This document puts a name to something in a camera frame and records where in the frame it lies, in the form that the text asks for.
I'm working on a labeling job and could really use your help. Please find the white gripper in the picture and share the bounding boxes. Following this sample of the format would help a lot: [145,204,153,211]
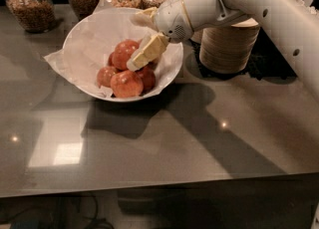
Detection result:
[127,0,193,72]

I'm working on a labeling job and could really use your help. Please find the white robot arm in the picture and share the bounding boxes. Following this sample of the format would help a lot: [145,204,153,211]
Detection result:
[131,0,319,98]

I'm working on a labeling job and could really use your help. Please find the white bowl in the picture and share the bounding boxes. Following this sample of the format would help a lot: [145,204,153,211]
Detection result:
[62,7,184,104]

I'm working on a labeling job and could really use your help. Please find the top red apple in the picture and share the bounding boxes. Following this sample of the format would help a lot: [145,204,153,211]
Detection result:
[112,39,140,71]

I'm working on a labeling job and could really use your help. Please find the right lower red apple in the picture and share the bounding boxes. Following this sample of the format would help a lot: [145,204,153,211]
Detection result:
[137,66,156,92]

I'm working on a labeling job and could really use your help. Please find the small hidden red apple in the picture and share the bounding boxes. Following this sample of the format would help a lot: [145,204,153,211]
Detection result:
[108,52,114,66]

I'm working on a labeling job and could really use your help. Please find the front red apple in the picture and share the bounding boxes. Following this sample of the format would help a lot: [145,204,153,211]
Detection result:
[111,71,144,98]

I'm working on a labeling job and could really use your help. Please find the back paper bowl stack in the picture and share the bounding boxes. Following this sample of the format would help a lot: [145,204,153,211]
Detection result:
[190,30,203,44]

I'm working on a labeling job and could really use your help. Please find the paper bowl stack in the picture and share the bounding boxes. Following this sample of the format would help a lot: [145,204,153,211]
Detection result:
[190,30,203,44]
[199,18,260,75]

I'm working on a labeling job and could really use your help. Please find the left red apple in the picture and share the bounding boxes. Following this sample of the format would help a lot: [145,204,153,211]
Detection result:
[97,66,119,88]

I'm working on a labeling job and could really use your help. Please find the front paper bowl stack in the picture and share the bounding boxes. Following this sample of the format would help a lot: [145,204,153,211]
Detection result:
[199,18,260,75]

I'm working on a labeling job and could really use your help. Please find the white paper liner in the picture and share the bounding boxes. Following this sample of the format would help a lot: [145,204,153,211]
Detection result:
[43,0,181,100]

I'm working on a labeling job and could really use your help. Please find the black mat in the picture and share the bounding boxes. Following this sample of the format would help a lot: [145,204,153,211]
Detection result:
[190,30,297,82]

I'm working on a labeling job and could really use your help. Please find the far left grain jar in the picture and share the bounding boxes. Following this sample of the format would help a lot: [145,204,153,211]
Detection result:
[6,0,56,33]

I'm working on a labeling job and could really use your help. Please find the black floor cables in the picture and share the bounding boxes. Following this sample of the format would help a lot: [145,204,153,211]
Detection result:
[0,194,116,229]

